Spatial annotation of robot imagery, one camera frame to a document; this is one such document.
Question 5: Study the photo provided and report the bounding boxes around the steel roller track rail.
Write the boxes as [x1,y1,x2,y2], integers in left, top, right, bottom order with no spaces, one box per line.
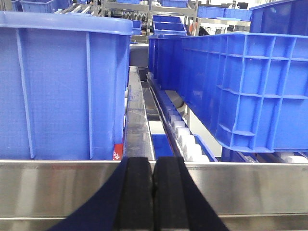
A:
[124,66,155,161]

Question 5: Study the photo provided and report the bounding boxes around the blue bin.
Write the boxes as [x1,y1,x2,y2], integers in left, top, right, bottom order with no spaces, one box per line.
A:
[0,11,132,160]
[178,33,308,153]
[149,34,193,92]

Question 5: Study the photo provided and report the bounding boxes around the blue bin centre front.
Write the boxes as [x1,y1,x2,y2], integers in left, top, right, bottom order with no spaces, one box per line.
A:
[0,11,132,160]

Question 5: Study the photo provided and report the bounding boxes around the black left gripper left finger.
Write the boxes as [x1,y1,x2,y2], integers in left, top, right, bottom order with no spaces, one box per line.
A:
[50,157,154,231]

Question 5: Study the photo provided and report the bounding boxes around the red packaging bag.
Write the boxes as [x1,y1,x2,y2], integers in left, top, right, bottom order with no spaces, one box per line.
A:
[113,143,123,161]

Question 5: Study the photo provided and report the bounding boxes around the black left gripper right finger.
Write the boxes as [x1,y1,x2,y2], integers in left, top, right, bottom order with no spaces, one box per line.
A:
[153,156,228,231]

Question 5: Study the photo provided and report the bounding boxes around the blue bin right front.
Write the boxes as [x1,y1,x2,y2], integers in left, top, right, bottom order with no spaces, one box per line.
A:
[178,33,308,153]

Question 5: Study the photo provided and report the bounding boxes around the blue bin right back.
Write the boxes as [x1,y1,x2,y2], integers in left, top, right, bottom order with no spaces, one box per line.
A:
[149,34,193,92]

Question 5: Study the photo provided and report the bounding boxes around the stainless steel shelf beam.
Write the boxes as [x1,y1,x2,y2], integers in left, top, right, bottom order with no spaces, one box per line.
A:
[0,160,308,231]

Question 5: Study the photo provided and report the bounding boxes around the white roller strip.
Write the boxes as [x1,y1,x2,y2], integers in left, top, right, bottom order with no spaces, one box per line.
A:
[147,72,210,162]

